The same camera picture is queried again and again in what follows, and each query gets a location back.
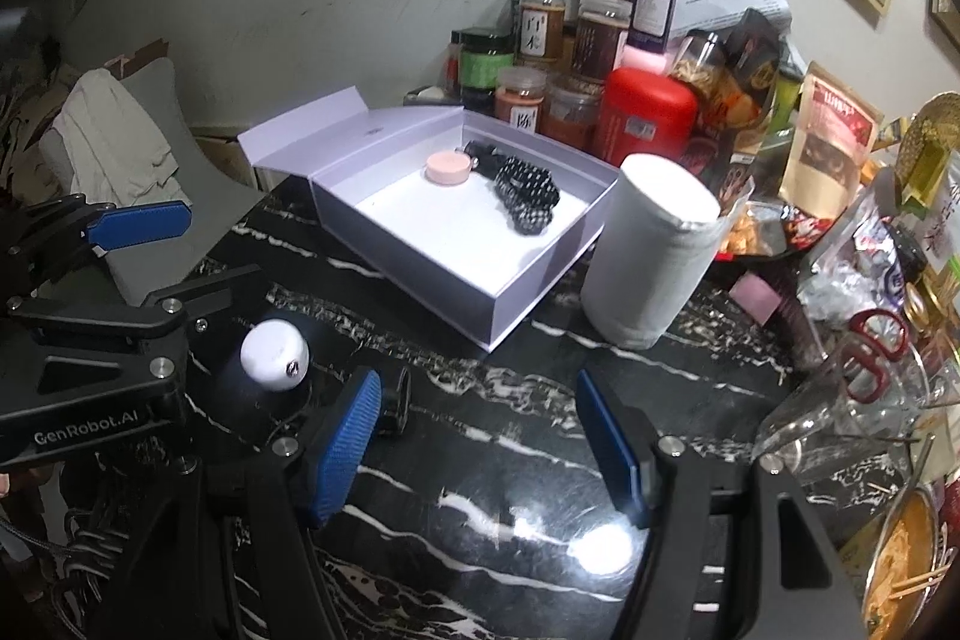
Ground grey cushion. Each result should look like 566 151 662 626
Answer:
37 59 263 304

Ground kraft pouch with red label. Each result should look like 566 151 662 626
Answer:
778 61 886 206

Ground black hair claw clip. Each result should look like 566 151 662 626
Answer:
463 139 518 180

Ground purple label jar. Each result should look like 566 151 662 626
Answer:
626 0 678 52

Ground small pink box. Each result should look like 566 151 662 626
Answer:
727 272 781 322

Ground gold picture frame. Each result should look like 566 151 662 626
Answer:
928 0 960 41

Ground black snack bag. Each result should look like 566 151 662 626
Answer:
705 6 796 161

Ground black white patterned scrunchie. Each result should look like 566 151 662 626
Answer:
491 155 562 236

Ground clear snack packet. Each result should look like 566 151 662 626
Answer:
716 197 796 262

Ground dark red snack bag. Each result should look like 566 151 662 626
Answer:
679 134 758 214

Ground pink bottle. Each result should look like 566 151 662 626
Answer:
622 46 670 75

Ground white green tea pouch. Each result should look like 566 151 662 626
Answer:
922 182 960 281

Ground white cloth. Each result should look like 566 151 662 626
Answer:
51 68 181 208

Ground dried slices jar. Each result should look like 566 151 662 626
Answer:
667 29 732 86

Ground clear plastic bag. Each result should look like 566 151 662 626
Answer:
795 175 912 326

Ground red canister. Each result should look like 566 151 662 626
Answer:
598 68 700 169

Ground golden woven mat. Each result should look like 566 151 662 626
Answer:
896 92 960 191

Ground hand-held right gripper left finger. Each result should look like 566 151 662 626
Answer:
105 366 385 640

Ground red brown contents jar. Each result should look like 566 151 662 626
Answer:
541 76 605 152

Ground dark brown label jar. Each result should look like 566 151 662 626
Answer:
574 0 631 79

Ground glass measuring cup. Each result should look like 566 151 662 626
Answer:
754 340 946 483

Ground white paper towel roll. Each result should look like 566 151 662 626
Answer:
581 152 722 350

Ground noodle bowl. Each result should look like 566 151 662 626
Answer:
859 482 960 640

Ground white label herb jar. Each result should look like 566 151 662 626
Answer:
519 0 567 70

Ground brown cardboard box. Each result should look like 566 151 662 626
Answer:
45 36 173 86

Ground round pink compact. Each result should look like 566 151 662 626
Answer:
424 151 472 187

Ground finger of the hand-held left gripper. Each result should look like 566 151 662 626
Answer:
0 194 194 304
6 265 265 356

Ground red scissors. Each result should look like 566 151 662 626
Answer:
844 308 912 402

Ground green label black jar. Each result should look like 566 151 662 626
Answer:
459 29 515 112

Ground white gift box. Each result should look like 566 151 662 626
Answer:
238 87 623 354

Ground orange powder jar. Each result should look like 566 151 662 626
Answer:
495 68 548 137

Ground white round jar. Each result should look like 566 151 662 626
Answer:
240 320 311 393

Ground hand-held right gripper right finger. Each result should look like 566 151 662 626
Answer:
574 368 862 640

